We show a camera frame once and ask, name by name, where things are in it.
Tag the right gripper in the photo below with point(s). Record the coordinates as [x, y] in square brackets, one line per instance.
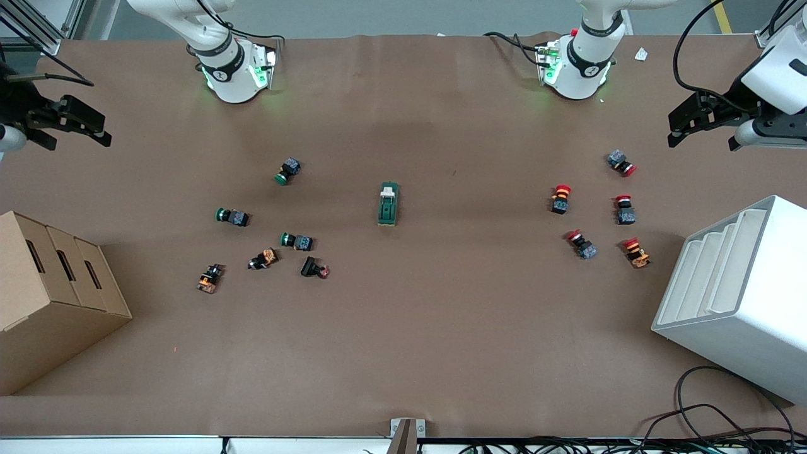
[19, 104]

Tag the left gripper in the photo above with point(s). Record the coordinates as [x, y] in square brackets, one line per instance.
[731, 104]

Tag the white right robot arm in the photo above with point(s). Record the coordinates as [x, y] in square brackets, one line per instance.
[230, 75]

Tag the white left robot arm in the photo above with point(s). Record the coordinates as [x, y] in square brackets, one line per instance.
[580, 69]

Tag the white paper scrap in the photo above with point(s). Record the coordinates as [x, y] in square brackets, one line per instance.
[641, 54]

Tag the red mushroom button grey block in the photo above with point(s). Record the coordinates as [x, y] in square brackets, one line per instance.
[582, 244]
[621, 162]
[625, 209]

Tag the red mushroom button orange block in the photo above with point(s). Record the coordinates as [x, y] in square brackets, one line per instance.
[635, 252]

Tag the red mushroom button black block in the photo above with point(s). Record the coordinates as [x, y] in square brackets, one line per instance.
[560, 198]

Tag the green pushbutton grey block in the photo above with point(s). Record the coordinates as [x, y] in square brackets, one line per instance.
[232, 217]
[288, 171]
[296, 241]

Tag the brown cardboard box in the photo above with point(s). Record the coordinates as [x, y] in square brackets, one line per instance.
[50, 315]

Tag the white stepped rack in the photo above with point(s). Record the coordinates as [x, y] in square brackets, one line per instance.
[744, 328]

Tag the black pushbutton orange block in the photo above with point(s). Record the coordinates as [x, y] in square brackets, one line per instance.
[210, 278]
[263, 258]

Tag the black pushbutton red block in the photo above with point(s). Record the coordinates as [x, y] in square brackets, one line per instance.
[313, 267]

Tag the brown table mat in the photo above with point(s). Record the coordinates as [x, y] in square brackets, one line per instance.
[403, 347]

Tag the aluminium frame profile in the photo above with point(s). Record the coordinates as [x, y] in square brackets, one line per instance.
[50, 45]
[766, 39]

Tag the white table edge rail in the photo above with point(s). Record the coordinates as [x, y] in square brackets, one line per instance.
[126, 445]

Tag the metal bracket with profile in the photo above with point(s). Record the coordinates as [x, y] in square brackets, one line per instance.
[406, 438]

